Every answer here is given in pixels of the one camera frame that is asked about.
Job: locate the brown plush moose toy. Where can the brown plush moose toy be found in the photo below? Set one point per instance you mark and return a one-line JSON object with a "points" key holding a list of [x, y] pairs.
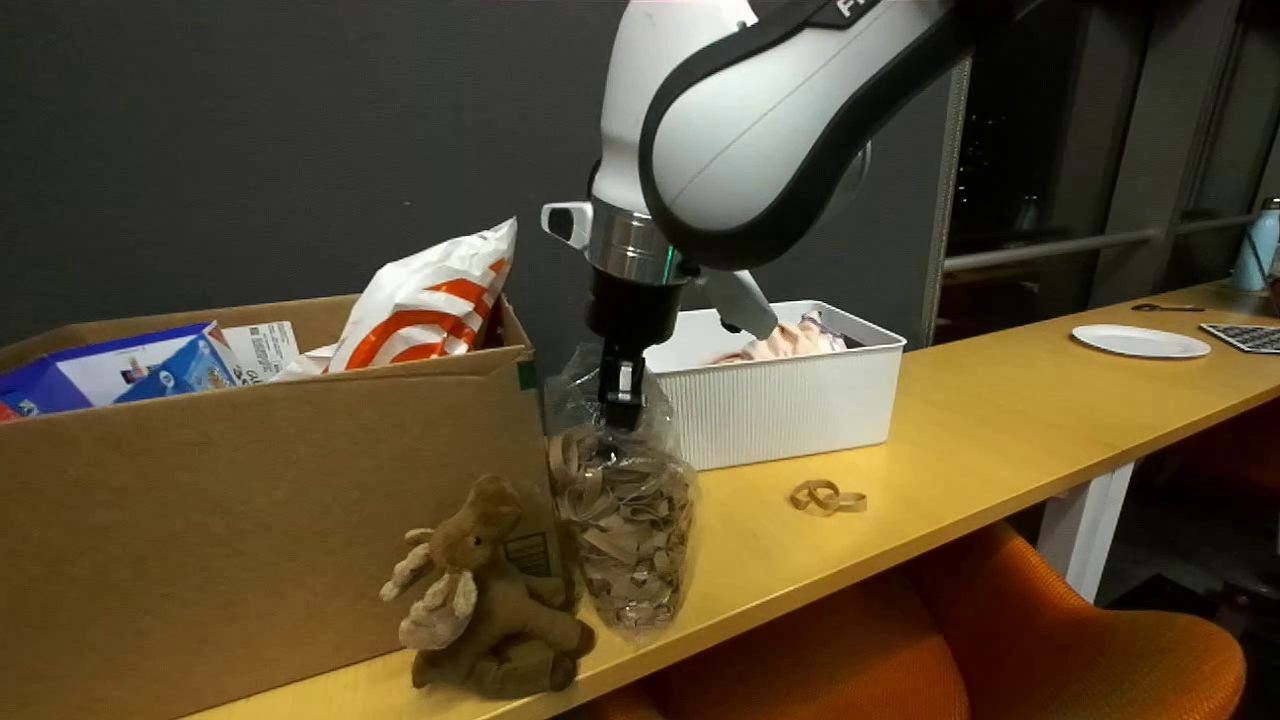
{"points": [[492, 619]]}

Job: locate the white orange plastic bag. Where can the white orange plastic bag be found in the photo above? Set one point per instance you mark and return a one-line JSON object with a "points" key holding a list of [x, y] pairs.
{"points": [[427, 304]]}

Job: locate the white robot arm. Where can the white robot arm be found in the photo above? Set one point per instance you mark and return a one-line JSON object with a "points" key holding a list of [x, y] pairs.
{"points": [[720, 138]]}

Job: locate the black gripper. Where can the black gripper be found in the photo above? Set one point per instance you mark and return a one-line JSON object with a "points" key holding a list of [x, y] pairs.
{"points": [[630, 317]]}

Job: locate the blue snack box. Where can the blue snack box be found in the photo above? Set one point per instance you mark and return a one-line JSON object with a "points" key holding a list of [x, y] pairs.
{"points": [[144, 364]]}

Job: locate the cardboard box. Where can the cardboard box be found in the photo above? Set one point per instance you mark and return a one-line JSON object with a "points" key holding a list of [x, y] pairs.
{"points": [[182, 553]]}

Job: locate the keyboard on counter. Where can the keyboard on counter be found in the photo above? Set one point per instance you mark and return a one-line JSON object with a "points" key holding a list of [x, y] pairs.
{"points": [[1245, 338]]}

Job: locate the orange chair near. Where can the orange chair near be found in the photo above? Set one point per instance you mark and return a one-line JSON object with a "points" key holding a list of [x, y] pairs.
{"points": [[979, 630]]}

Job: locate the pink cloth in bin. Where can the pink cloth in bin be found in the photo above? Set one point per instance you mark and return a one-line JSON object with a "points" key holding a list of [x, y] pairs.
{"points": [[785, 340]]}

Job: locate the white plate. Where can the white plate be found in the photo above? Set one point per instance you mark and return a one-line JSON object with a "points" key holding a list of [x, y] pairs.
{"points": [[1137, 340]]}

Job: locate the tan rubber bands pile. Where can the tan rubber bands pile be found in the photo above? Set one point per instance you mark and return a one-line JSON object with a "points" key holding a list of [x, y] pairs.
{"points": [[826, 497]]}

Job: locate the white plastic bin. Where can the white plastic bin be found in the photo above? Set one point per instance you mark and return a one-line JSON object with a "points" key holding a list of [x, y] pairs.
{"points": [[773, 408]]}

